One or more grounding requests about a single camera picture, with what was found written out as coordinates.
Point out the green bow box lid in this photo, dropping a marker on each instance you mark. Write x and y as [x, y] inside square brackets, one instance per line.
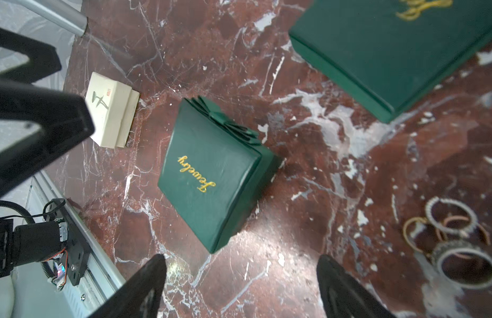
[214, 171]

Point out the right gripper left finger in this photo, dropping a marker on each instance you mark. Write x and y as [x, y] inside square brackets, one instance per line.
[141, 295]

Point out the cream box base black insert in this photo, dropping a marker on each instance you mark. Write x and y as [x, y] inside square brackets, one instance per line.
[127, 120]

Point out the cream lotus box lid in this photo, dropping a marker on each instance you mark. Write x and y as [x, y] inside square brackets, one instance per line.
[107, 102]

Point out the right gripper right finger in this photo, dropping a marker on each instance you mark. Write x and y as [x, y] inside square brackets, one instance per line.
[342, 295]

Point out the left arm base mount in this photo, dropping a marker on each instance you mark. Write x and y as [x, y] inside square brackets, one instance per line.
[70, 263]

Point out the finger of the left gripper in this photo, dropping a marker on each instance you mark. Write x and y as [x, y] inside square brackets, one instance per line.
[63, 121]
[21, 21]

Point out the green jewelry box right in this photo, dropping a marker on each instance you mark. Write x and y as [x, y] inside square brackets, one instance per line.
[387, 55]

